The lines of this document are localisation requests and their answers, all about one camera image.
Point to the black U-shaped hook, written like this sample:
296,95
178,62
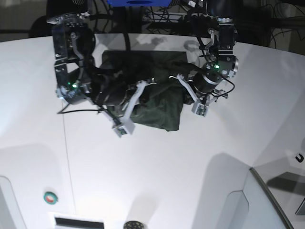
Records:
299,158

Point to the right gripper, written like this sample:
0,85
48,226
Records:
113,94

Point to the black perforated round object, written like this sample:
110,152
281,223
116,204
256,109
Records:
133,225

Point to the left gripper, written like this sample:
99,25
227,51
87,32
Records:
203,83

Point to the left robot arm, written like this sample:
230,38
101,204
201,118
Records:
212,22

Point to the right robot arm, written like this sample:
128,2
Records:
78,78

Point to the grey metal tray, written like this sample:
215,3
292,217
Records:
286,187

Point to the green tape roll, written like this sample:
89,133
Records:
50,198

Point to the dark green t-shirt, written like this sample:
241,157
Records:
161,104

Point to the blue bin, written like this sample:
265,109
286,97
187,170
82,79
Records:
138,3

